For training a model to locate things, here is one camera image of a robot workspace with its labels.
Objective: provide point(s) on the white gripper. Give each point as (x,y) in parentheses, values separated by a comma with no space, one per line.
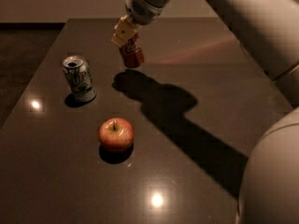
(144,10)

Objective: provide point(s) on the red coke can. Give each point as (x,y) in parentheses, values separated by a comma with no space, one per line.
(132,53)

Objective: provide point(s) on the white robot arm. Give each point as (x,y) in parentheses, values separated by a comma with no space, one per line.
(269,32)

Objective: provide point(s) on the green white soda can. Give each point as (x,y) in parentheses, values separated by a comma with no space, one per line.
(78,77)

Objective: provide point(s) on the red apple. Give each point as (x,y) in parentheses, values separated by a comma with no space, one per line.
(116,135)

